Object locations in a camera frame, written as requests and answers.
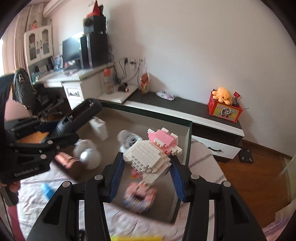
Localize white astronaut figure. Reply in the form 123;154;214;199
73;139;102;170

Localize small doll figure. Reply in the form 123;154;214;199
32;20;37;30

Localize red toy crate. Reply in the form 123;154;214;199
207;94;243;123

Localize striped quilted table cloth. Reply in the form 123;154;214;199
1;140;226;240

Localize rose gold cylinder case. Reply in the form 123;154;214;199
55;152;84;180

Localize low black white cabinet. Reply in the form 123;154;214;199
124;90;244;160

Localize wall power sockets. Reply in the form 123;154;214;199
123;57;147;70

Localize black computer monitor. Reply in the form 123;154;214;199
62;38;80;63

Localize black computer tower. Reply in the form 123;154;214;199
79;33;109;69

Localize white plug night light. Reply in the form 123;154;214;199
117;130;142;153

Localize yellow octopus plush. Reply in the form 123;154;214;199
212;87;232;105

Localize red paper bag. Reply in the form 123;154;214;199
86;1;104;18

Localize white desk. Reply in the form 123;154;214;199
34;62;114;109

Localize black office chair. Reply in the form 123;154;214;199
11;68;68;121

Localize black speaker box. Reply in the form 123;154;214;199
83;16;106;34

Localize patterned pouch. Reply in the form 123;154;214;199
156;91;175;101

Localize white pink brick figure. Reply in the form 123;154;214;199
123;128;183;185

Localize snack bag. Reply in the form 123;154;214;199
140;72;149;95

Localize white air conditioner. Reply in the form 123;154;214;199
43;0;69;18

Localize beige curtain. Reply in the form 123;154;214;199
1;3;47;74

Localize dark jacket on chair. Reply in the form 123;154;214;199
12;68;35;109

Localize small black hair dryer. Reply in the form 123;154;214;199
118;83;129;92

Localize black floor scale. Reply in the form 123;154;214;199
239;148;253;164

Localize white glass door cabinet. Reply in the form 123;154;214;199
23;25;53;67

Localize orange lid water bottle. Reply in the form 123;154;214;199
103;68;114;94

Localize blue rectangular case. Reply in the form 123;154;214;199
41;183;55;200

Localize white usb charger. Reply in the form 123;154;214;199
89;117;109;141

